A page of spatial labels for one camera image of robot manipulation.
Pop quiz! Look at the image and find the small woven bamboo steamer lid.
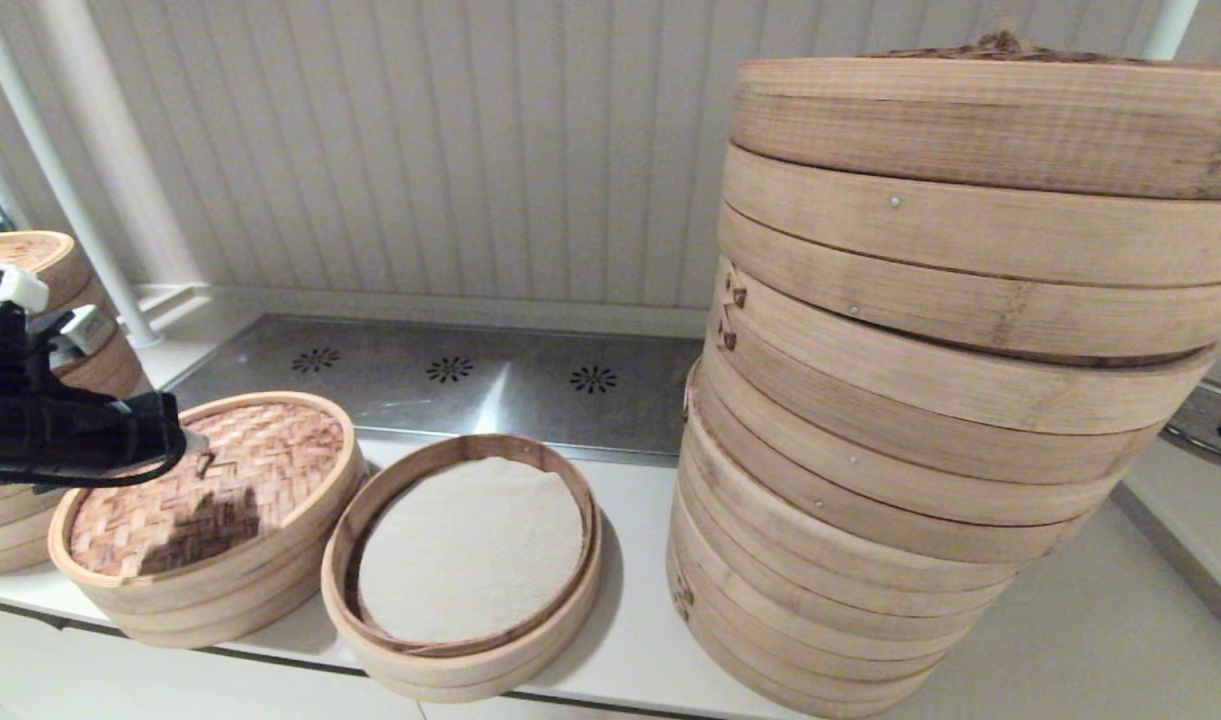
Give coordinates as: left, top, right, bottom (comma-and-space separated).
48, 390, 368, 616

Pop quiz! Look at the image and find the large woven bamboo steamer lid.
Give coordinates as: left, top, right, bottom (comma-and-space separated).
730, 30, 1221, 201
0, 230, 93, 311

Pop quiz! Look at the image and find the small bamboo steamer basket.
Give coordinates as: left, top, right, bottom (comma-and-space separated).
70, 470, 369, 651
322, 432, 603, 703

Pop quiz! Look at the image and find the beige steamer liner cloth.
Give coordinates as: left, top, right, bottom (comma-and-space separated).
358, 457, 586, 644

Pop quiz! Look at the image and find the beige cabinet door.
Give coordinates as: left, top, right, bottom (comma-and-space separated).
0, 600, 71, 720

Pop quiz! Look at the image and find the thin white pole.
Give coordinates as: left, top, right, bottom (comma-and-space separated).
0, 0, 161, 348
1142, 0, 1201, 63

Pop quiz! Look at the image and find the thick white column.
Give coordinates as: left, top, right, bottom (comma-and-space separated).
25, 0, 206, 291

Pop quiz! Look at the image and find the perforated stainless steel panel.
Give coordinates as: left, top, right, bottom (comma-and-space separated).
160, 315, 706, 468

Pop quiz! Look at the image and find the round steel basin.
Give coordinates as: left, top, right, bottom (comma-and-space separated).
1158, 378, 1221, 473

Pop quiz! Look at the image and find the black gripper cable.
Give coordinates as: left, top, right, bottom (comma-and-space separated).
25, 455, 186, 492

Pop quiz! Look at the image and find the black white wrist camera unit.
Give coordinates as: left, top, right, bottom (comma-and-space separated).
0, 262, 119, 369

